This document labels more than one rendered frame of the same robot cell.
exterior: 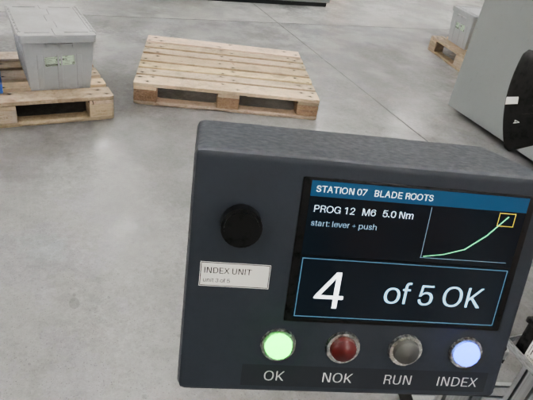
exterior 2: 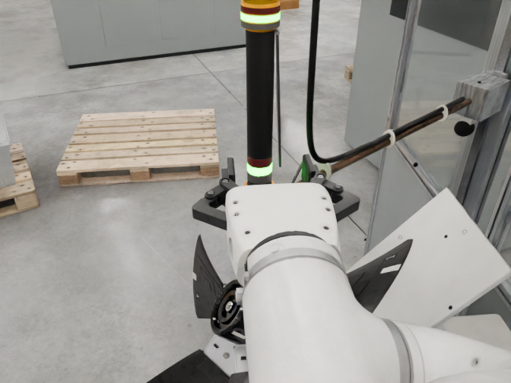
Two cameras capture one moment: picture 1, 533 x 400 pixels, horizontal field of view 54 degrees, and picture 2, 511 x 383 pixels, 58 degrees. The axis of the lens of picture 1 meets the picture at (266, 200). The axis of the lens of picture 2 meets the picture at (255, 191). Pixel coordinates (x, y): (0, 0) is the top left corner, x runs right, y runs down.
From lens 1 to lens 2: 94 cm
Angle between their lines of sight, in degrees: 4
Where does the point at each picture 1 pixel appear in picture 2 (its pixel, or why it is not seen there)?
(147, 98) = (71, 181)
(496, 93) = (374, 133)
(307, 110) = (210, 171)
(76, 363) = not seen: outside the picture
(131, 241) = (25, 338)
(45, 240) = not seen: outside the picture
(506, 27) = (372, 76)
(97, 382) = not seen: outside the picture
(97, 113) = (23, 205)
